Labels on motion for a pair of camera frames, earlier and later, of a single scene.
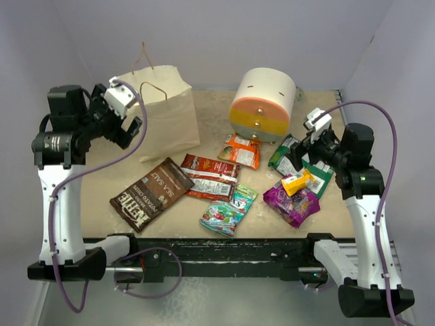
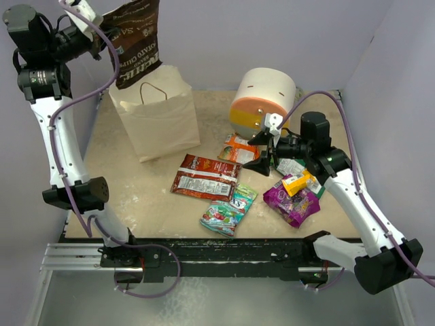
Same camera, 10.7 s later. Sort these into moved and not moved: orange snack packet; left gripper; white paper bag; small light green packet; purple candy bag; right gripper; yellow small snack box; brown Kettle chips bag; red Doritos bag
Moved: left gripper; brown Kettle chips bag; right gripper
Not moved: yellow small snack box; white paper bag; orange snack packet; purple candy bag; small light green packet; red Doritos bag
